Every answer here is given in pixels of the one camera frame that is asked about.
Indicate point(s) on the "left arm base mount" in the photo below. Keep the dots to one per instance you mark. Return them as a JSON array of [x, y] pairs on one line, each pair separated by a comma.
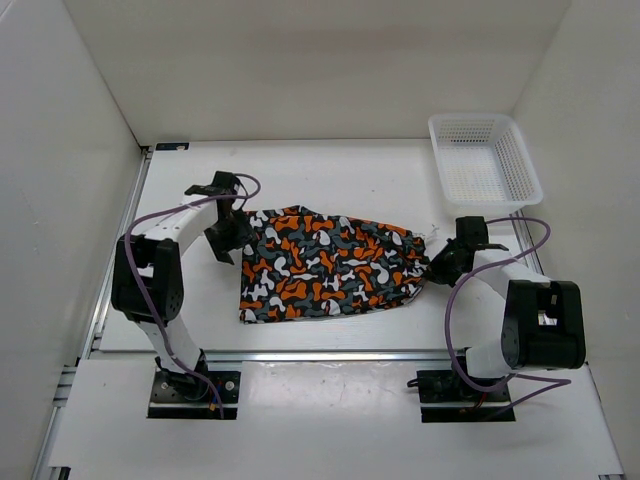
[[175, 397]]

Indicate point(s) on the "orange camouflage shorts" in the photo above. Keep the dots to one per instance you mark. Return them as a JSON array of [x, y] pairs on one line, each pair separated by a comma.
[[306, 265]]

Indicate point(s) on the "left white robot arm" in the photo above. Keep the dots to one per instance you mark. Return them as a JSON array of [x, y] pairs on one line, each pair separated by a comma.
[[147, 283]]

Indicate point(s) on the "white plastic mesh basket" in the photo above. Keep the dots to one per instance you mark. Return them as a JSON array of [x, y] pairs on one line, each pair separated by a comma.
[[483, 164]]

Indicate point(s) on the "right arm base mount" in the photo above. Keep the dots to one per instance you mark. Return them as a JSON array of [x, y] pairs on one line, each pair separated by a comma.
[[445, 398]]

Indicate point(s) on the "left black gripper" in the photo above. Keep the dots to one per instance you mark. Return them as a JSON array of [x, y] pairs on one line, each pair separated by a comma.
[[243, 236]]

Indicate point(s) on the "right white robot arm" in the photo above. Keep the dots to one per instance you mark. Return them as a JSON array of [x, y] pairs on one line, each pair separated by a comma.
[[542, 326]]

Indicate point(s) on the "front aluminium rail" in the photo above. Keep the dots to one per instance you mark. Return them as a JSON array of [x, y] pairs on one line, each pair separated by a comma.
[[221, 356]]

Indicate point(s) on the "right aluminium rail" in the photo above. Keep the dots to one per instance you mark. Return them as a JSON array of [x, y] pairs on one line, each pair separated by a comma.
[[526, 235]]

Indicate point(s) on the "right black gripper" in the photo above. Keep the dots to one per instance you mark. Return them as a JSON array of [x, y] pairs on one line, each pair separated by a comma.
[[436, 270]]

